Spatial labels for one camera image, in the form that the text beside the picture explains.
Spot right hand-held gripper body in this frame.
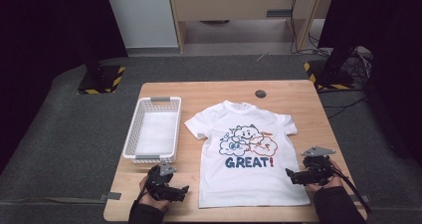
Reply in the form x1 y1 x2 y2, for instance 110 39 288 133
298 145 337 186

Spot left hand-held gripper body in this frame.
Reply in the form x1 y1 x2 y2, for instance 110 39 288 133
143 162 178 202

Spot white printed t-shirt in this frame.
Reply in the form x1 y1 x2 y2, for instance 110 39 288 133
183 100 312 209

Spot person's right hand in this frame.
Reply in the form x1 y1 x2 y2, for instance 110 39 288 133
302 157 344 189

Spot person's left hand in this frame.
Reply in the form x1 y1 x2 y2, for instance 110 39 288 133
138 174 171 213

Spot grey tape strip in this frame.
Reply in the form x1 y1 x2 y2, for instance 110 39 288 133
354 193 372 204
98 191 122 204

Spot white perforated plastic basket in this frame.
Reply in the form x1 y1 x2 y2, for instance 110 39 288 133
121 96 183 165

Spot black striped stand base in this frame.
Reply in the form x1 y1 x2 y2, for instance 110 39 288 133
303 60 355 92
77 64 126 96

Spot black curtain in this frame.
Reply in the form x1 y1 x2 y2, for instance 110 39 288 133
317 0 422 167
0 0 129 175

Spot white cabinet panel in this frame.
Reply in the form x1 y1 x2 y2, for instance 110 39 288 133
103 0 180 50

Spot light wooden desk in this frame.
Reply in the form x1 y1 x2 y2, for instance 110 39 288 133
166 0 336 53

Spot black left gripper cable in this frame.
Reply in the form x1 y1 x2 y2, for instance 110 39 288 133
134 183 148 208

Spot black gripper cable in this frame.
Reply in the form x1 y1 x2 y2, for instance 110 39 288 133
329 165 373 214
134 183 148 208

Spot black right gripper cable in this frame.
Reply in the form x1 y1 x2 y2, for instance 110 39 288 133
329 165 373 214

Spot black floor cable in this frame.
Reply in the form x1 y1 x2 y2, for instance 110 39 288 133
317 88 370 120

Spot tangled cable bundle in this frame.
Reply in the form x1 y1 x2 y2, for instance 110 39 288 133
344 45 373 86

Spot black stand post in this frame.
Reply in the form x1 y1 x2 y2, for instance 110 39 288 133
81 41 105 81
322 43 362 78

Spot black hanging cables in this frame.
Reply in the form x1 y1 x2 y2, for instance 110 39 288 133
289 0 331 57

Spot grey desk drawer handle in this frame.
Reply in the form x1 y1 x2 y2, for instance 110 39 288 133
266 8 294 19

